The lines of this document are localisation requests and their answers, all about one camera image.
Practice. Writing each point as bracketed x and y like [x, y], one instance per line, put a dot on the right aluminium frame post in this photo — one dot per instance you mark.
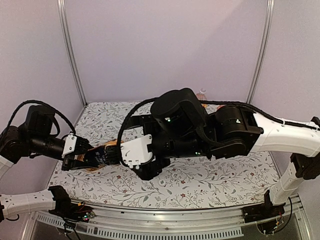
[270, 5]

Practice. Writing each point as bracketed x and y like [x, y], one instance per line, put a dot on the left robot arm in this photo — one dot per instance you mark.
[37, 129]

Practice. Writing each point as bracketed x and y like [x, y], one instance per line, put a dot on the dark label orange bottle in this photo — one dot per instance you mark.
[98, 150]

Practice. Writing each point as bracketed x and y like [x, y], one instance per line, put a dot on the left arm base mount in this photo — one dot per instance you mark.
[64, 208]

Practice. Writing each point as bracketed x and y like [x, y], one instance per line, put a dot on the floral patterned table mat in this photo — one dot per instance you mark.
[191, 183]

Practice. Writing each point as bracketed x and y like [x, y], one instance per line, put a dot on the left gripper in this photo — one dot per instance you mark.
[81, 144]

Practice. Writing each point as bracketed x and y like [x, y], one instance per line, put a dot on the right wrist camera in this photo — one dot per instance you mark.
[137, 152]

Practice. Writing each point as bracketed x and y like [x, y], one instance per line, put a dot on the left aluminium frame post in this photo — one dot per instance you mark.
[62, 11]

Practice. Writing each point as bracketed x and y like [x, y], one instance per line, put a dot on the orange tea bottle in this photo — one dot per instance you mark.
[201, 95]
[220, 106]

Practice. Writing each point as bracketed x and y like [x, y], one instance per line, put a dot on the aluminium frame post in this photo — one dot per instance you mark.
[270, 5]
[62, 11]

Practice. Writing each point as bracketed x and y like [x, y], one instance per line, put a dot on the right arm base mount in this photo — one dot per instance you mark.
[263, 211]

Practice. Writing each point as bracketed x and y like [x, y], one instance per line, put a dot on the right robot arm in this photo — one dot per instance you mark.
[179, 126]

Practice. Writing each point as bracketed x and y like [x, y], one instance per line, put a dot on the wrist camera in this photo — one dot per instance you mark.
[137, 152]
[69, 145]

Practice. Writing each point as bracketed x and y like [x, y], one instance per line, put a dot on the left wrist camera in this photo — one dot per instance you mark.
[69, 145]

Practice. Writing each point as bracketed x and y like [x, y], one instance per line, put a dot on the aluminium front rail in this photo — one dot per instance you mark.
[127, 223]

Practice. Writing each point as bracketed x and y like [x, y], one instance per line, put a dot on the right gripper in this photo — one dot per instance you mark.
[149, 169]

